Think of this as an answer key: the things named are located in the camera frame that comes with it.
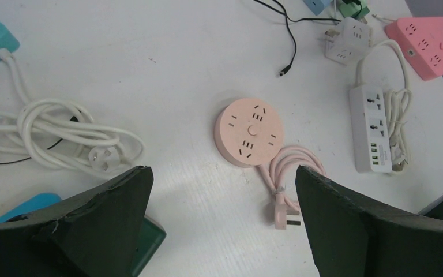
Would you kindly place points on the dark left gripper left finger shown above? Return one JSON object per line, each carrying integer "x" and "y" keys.
{"x": 93, "y": 233}

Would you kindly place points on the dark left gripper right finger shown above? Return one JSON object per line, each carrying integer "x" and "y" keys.
{"x": 351, "y": 234}

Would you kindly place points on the blue cube socket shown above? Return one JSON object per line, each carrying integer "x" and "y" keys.
{"x": 35, "y": 203}

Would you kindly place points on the round pink socket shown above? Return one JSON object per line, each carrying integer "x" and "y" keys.
{"x": 249, "y": 132}

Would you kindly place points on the dark green cube socket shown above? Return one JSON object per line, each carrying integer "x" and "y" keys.
{"x": 150, "y": 238}

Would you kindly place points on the white cube plug adapter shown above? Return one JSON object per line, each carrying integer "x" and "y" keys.
{"x": 348, "y": 41}

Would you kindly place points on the white power strip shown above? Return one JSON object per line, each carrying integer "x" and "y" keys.
{"x": 369, "y": 130}

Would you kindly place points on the pink triangular power strip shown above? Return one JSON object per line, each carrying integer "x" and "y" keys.
{"x": 421, "y": 41}

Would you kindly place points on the green charger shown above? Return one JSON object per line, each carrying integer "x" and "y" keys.
{"x": 356, "y": 9}

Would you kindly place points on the light blue charger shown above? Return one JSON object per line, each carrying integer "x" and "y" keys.
{"x": 317, "y": 6}

